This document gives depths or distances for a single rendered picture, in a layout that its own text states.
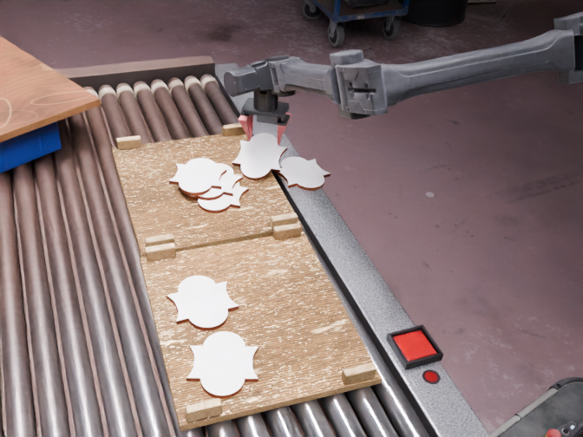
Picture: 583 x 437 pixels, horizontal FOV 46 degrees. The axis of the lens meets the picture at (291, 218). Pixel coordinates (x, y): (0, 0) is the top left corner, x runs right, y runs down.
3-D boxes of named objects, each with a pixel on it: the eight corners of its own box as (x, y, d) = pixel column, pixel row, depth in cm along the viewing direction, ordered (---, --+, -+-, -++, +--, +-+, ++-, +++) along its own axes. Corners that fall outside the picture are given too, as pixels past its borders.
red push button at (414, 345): (419, 334, 128) (421, 329, 127) (435, 358, 123) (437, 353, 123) (391, 342, 126) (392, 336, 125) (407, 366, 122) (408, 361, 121)
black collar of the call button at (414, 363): (421, 330, 129) (422, 323, 128) (442, 360, 123) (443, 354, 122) (385, 339, 126) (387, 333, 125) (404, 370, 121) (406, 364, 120)
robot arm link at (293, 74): (380, 114, 115) (370, 48, 111) (350, 121, 113) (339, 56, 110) (296, 94, 154) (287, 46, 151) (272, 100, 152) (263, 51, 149)
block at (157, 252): (174, 251, 138) (174, 241, 137) (176, 257, 137) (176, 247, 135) (145, 257, 137) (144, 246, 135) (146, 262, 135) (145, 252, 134)
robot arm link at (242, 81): (299, 94, 150) (291, 54, 147) (256, 106, 144) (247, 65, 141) (270, 93, 160) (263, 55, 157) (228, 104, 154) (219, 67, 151)
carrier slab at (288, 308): (303, 236, 147) (303, 230, 146) (381, 383, 117) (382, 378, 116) (140, 263, 137) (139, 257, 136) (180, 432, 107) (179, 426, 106)
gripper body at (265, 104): (283, 122, 158) (284, 94, 153) (240, 116, 159) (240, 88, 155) (289, 109, 163) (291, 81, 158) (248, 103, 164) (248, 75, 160)
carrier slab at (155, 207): (247, 135, 178) (247, 130, 177) (302, 231, 149) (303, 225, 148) (112, 153, 168) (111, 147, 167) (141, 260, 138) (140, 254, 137)
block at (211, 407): (220, 406, 110) (220, 395, 108) (223, 415, 108) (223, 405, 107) (184, 414, 108) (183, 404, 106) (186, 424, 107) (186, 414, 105)
